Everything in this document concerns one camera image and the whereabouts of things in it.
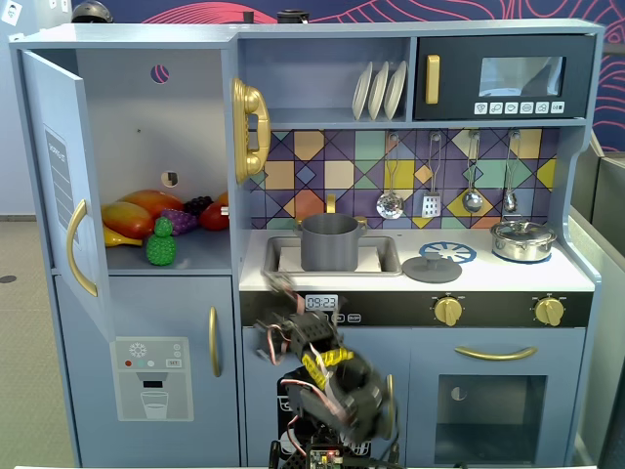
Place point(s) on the gray plastic pot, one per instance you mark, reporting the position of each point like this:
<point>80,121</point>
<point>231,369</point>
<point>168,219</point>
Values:
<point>329,246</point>

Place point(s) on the metal slotted spatula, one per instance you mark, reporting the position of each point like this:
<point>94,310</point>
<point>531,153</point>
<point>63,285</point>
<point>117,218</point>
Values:
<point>431,205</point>

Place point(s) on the small black cylinder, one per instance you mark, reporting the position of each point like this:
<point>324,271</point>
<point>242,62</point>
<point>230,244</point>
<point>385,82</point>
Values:
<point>248,17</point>

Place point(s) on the green toy pineapple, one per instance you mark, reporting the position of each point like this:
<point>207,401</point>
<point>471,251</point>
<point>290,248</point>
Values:
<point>162,249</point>

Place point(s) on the white toy plate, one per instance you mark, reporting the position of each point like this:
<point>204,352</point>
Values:
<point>377,93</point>
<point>394,90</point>
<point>361,95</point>

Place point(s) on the robot controller circuit board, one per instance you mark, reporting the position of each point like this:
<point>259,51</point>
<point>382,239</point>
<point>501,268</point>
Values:
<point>323,458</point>

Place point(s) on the blue toy kitchen unit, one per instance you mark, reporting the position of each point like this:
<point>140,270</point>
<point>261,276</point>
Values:
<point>322,29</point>

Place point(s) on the metal ladle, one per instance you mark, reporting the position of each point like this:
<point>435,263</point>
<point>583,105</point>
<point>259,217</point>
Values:
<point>472,201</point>

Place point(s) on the yellow red mango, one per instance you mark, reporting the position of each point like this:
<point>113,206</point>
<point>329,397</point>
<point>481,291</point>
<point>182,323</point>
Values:
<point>127,220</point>

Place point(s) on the gold stove knob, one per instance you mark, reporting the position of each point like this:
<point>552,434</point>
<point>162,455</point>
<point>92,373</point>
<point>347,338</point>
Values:
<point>448,310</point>
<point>550,311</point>

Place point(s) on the digital clock display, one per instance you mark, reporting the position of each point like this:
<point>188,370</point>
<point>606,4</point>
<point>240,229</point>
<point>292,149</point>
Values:
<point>321,302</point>

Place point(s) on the large red orange mango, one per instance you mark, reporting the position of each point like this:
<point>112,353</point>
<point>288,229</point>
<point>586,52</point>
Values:
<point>154,201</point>

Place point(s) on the purple toy grapes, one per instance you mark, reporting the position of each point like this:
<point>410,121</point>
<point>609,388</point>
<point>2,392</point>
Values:
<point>180,222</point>

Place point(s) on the blue cabinet door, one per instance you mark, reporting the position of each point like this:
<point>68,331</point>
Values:
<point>54,122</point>

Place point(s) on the gray pot lid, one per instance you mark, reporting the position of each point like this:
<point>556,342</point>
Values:
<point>432,271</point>

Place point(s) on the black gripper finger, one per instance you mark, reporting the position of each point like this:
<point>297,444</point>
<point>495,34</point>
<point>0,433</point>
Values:
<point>271,326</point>
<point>266,354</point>

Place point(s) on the metal spoon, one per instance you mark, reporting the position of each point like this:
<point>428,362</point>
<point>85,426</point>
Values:
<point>510,200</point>

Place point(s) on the steel pot with lid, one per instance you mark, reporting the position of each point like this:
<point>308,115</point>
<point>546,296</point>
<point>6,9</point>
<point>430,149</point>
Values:
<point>522,239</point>

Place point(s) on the orange toy fruit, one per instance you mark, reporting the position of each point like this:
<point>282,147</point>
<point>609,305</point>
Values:
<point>223,198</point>

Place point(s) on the black toy microwave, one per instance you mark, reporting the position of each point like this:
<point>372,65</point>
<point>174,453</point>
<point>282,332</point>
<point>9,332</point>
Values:
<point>454,73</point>

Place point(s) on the dark toy grapes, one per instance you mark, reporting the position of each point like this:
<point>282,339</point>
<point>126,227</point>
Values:
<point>197,205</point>

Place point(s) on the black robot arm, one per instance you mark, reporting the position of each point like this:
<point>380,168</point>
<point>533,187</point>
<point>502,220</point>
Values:
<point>363,396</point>

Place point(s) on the water dispenser sticker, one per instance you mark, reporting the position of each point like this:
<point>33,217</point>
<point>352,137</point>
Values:
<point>151,371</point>

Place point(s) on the black helmet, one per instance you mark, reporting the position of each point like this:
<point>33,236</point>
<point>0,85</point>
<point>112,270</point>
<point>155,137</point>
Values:
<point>92,12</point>

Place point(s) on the yellow toy banana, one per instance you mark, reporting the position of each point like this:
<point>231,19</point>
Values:
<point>119,239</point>

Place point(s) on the gold toy telephone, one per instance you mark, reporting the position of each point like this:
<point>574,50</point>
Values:
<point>246,102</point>

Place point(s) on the metal skimmer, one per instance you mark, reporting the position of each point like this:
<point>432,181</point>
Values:
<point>389,205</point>

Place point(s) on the gray toy sink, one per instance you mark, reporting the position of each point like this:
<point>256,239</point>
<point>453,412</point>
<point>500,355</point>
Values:
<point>386,256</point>

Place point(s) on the black round container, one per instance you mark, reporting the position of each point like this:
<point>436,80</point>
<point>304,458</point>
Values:
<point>292,18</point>

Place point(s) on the gold toy faucet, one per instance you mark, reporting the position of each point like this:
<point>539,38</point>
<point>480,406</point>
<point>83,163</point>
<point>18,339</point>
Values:
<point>331,204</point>

